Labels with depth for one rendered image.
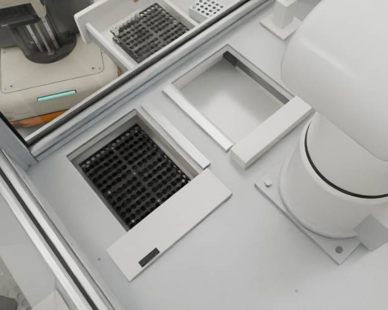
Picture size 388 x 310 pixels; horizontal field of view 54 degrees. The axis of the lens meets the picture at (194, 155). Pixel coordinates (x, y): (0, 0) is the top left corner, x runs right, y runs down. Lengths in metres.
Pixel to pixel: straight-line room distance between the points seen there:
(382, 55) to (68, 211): 0.70
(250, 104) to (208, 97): 0.12
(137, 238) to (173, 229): 0.08
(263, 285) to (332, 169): 0.28
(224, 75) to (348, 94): 0.85
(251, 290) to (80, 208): 0.39
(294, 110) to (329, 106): 0.58
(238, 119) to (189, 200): 0.34
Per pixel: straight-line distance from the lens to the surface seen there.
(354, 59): 0.31
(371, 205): 0.69
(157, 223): 0.79
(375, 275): 0.84
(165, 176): 0.89
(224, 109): 1.07
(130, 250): 0.79
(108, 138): 1.05
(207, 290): 0.77
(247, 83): 1.13
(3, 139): 0.85
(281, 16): 1.08
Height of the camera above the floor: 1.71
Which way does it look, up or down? 62 degrees down
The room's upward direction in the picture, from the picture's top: 5 degrees counter-clockwise
